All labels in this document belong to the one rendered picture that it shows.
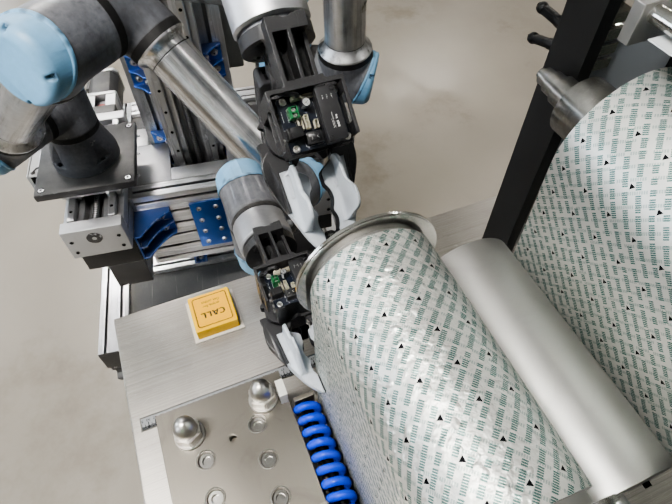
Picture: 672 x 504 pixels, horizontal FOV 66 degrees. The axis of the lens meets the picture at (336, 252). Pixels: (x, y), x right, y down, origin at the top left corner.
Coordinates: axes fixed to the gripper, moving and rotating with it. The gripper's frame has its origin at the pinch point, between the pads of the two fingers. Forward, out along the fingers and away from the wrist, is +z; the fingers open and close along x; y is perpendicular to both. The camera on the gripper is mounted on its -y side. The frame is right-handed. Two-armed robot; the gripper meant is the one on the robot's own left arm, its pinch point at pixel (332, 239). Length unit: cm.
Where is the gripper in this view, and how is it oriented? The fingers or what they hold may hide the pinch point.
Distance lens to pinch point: 51.4
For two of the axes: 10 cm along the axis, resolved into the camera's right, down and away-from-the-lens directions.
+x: 9.3, -3.0, 2.3
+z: 2.9, 9.5, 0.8
